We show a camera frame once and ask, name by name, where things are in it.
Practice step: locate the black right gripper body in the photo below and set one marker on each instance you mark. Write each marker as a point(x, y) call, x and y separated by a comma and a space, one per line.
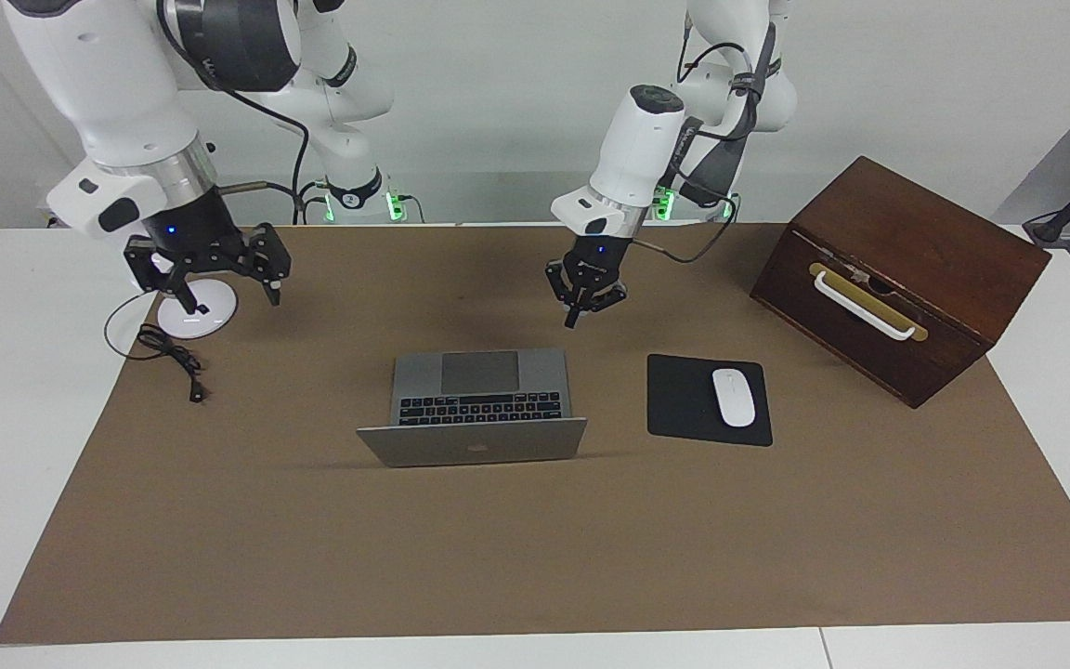
point(191, 237)

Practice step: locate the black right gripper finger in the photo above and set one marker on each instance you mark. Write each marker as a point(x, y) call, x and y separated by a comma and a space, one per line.
point(272, 260)
point(159, 271)

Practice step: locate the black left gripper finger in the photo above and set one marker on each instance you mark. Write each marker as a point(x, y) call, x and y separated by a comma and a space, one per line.
point(565, 293)
point(609, 297)

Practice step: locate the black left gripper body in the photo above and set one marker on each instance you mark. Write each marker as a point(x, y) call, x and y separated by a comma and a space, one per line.
point(598, 262)

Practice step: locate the silver Apple laptop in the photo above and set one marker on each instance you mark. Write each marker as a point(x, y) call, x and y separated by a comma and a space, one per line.
point(479, 446)

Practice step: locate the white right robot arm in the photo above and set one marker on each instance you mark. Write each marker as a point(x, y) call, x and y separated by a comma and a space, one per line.
point(108, 84)

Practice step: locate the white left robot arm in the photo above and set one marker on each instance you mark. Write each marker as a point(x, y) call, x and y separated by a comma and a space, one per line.
point(637, 149)

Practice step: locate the white desk lamp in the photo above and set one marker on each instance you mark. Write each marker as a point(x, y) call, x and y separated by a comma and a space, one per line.
point(205, 316)

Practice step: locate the black mouse pad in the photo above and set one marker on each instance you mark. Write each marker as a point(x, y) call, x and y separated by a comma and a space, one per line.
point(679, 400)

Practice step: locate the white computer mouse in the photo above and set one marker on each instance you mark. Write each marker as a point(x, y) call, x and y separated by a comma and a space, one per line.
point(733, 398)

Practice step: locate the brown paper table mat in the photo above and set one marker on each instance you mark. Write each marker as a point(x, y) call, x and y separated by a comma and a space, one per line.
point(535, 557)

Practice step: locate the dark brown wooden box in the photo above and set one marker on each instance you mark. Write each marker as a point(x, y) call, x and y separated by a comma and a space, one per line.
point(925, 242)

